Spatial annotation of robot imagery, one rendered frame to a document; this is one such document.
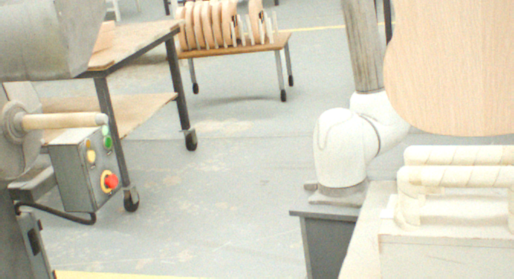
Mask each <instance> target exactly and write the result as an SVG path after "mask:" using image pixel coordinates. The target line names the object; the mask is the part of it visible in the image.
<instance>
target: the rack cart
mask: <svg viewBox="0 0 514 279"><path fill-rule="evenodd" d="M263 16H264V22H265V38H263V33H262V22H261V18H259V19H257V23H259V33H260V39H261V43H260V44H257V43H256V42H255V40H254V37H253V35H252V27H251V23H250V19H249V15H245V17H246V27H248V33H249V35H248V36H244V31H243V26H242V21H240V15H237V21H238V26H239V36H240V39H236V38H235V33H234V27H233V22H230V28H231V34H232V39H233V45H227V44H226V43H225V40H224V36H223V25H222V23H221V29H222V36H223V45H224V46H219V45H218V43H217V40H216V38H215V35H214V31H213V39H214V44H215V48H210V46H209V45H208V43H207V38H206V35H205V34H204V31H203V36H204V40H205V45H206V46H207V47H204V48H202V47H201V46H200V45H199V42H198V39H197V32H196V28H195V26H194V31H195V33H194V36H196V40H197V49H193V48H191V46H190V44H189V40H188V36H187V27H185V31H186V36H187V44H188V49H189V50H183V49H182V48H181V46H180V43H179V39H178V36H177V39H178V44H179V46H178V47H177V48H176V49H177V58H178V59H188V65H189V69H190V78H191V82H192V83H193V86H192V89H193V93H194V94H198V93H199V86H198V83H197V73H196V69H194V60H193V58H198V57H215V56H224V55H233V54H250V53H251V52H260V51H269V50H273V51H274V52H275V62H276V70H277V76H278V81H279V87H280V90H281V101H282V102H286V92H285V81H284V74H283V68H282V61H281V50H282V49H283V48H284V51H285V62H286V70H287V76H288V82H289V86H290V87H293V86H294V78H293V76H292V73H293V71H292V65H291V52H290V47H289V38H290V37H291V35H292V33H291V31H289V32H281V33H278V27H277V21H276V14H275V11H273V12H272V16H273V22H274V28H275V33H272V24H271V18H267V15H266V13H263ZM211 26H212V30H213V24H211Z"/></svg>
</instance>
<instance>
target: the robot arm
mask: <svg viewBox="0 0 514 279"><path fill-rule="evenodd" d="M340 3H341V8H342V9H343V17H344V23H345V28H346V37H347V43H348V48H349V53H350V62H352V67H353V76H354V81H355V87H356V91H355V92H354V94H353V96H352V98H351V99H350V108H349V109H331V110H327V111H326V112H324V113H323V114H322V115H321V116H320V118H318V119H317V121H316V124H315V126H314V134H313V151H314V165H315V170H316V174H317V180H312V181H305V182H304V189H305V190H307V191H311V192H314V195H312V196H311V197H308V199H307V201H308V204H311V205H332V206H352V207H355V208H362V206H363V202H364V199H365V198H366V192H367V189H368V186H369V184H370V182H371V181H377V180H375V178H366V167H367V166H368V165H369V163H370V162H371V161H372V160H373V159H374V158H376V157H377V156H379V155H381V154H384V153H385V152H387V151H389V150H391V149H393V148H394V147H395V146H396V145H397V144H399V143H400V142H401V141H402V140H403V139H405V136H406V135H407V134H408V132H409V130H410V127H411V124H409V123H408V122H407V121H406V120H403V119H402V118H401V117H400V116H399V114H398V113H397V111H396V110H394V108H393V107H392V106H391V103H390V101H389V99H388V97H387V95H386V89H385V86H384V80H383V76H382V65H384V61H382V52H381V46H380V41H379V31H378V25H377V20H376V10H375V3H373V0H340Z"/></svg>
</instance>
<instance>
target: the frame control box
mask: <svg viewBox="0 0 514 279"><path fill-rule="evenodd" d="M105 125H106V127H107V129H108V132H107V135H103V134H102V126H103V125H101V127H99V128H70V129H68V130H67V131H65V132H64V133H62V134H61V135H59V137H57V138H55V139H54V140H53V141H50V142H49V143H47V150H48V153H49V156H50V160H51V162H52V165H53V169H54V174H55V177H56V180H57V185H58V189H59V193H60V198H61V201H63V207H64V209H65V212H64V211H60V210H58V209H54V208H52V207H49V206H45V205H42V204H40V203H37V202H34V203H23V202H22V201H21V200H19V201H17V202H16V203H15V206H14V209H15V213H16V217H17V218H19V217H20V216H21V210H19V208H20V206H29V207H32V208H35V209H40V210H43V211H45V212H48V213H52V215H55V216H59V217H60V218H64V219H68V220H70V221H73V222H78V223H81V225H94V224H95V222H96V214H95V212H96V211H98V210H99V209H100V208H101V207H102V206H103V205H104V204H105V203H106V202H107V200H108V199H110V198H111V197H113V196H114V195H115V194H116V193H117V192H118V191H119V189H121V188H122V186H123V184H122V177H120V173H119V167H118V164H117V160H116V155H115V150H114V145H113V142H112V146H111V147H110V148H107V147H106V138H111V139H112V136H111V132H110V128H109V125H108V122H107V123H106V124H105ZM85 138H89V139H90V140H91V146H90V149H88V150H87V149H85V147H84V143H83V142H84V139H85ZM90 151H94V153H95V159H94V161H93V162H90V161H89V152H90ZM110 174H115V175H116V176H117V178H118V184H117V187H116V188H115V189H111V188H110V187H108V185H106V184H105V179H106V178H107V177H108V176H109V175H110ZM67 212H81V213H88V214H90V217H91V219H83V218H80V217H77V216H72V215H70V214H67Z"/></svg>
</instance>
